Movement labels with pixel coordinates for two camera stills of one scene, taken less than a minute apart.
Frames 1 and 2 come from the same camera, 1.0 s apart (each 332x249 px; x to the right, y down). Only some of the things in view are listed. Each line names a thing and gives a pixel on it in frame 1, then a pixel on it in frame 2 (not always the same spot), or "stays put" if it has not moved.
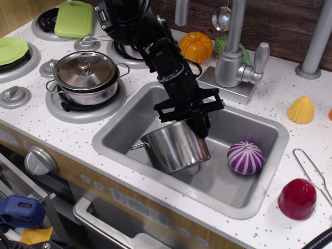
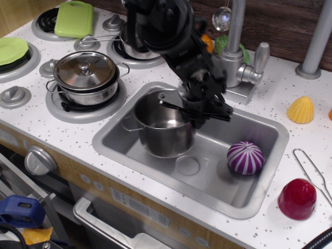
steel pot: [178, 148] → [166, 129]
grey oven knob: [38, 162] stays put
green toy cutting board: [74, 19] stays put
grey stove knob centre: [87, 43] stays put
